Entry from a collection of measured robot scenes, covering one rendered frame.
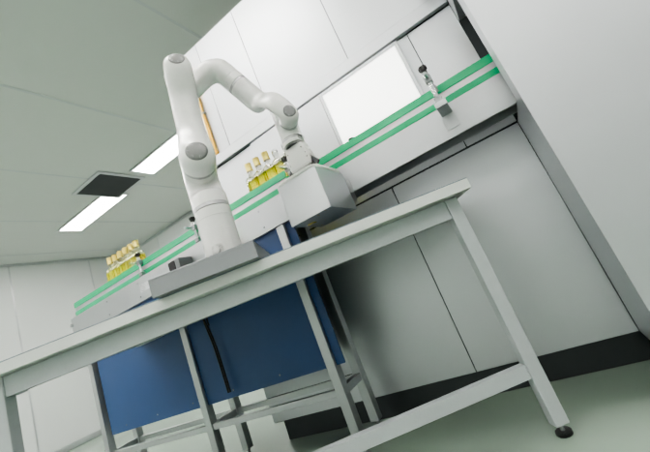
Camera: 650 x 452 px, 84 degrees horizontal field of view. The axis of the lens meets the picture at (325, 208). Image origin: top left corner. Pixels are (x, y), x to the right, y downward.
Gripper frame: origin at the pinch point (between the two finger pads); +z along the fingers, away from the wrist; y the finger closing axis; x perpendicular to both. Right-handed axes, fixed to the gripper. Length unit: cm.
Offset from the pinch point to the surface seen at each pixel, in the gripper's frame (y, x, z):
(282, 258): 2.4, 29.1, 27.5
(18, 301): 612, -126, -130
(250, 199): 35.8, -7.7, -10.3
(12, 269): 612, -124, -182
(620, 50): -97, -4, 13
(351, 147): -14.0, -19.2, -10.2
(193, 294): 26, 43, 28
